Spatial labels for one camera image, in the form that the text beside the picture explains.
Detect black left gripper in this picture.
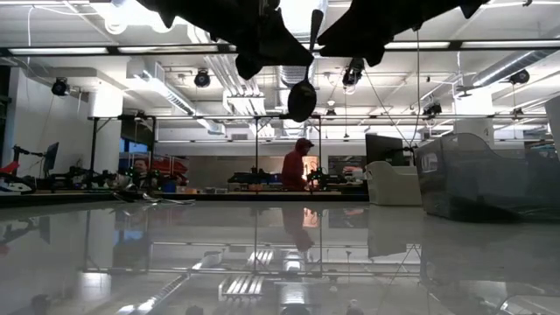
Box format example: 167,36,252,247
183,0,315,81

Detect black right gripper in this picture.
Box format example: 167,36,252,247
318,0,456,67

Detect teal-handled spoon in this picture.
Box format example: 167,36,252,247
286,8,326,124

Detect person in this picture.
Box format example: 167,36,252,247
281,137,316,193
133,157,150,180

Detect light grey plastic bin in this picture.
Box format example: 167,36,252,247
365,160,424,207

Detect long background workbench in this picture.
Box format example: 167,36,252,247
0,188,368,203

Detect dark grey plastic bin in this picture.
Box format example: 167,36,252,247
414,132,560,222

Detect small black background monitor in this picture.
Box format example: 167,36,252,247
42,141,60,174

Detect silver ventilation duct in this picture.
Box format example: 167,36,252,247
277,0,329,88

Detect thin hanging cable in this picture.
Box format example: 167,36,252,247
414,30,422,148

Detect black background station frame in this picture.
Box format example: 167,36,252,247
87,113,325,193

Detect black frame bar with lights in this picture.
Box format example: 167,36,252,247
0,40,560,57

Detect red wall banner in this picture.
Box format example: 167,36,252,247
150,155,190,183

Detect blue-handled spoon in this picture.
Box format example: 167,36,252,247
140,195,196,206

